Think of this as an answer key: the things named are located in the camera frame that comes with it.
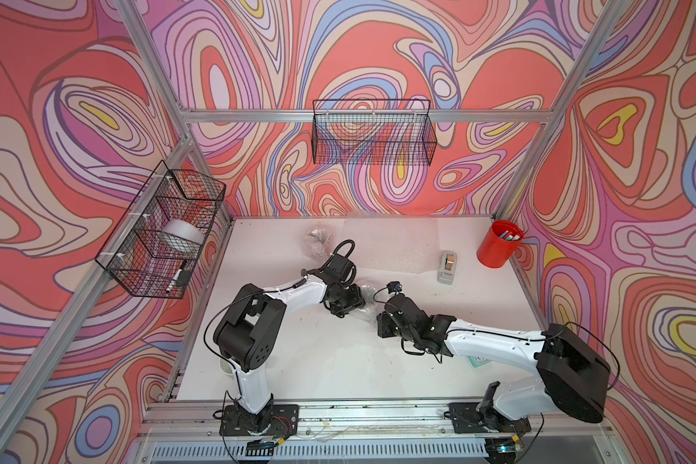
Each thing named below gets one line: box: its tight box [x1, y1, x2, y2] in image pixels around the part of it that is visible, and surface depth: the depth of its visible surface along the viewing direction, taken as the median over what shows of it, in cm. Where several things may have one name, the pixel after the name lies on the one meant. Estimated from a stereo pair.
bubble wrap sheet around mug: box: [301, 228, 332, 261], surface depth 103 cm
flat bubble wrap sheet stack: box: [341, 217, 442, 274], surface depth 113 cm
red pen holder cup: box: [476, 219, 525, 269], surface depth 103 cm
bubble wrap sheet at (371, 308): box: [348, 284, 386, 324], surface depth 86 cm
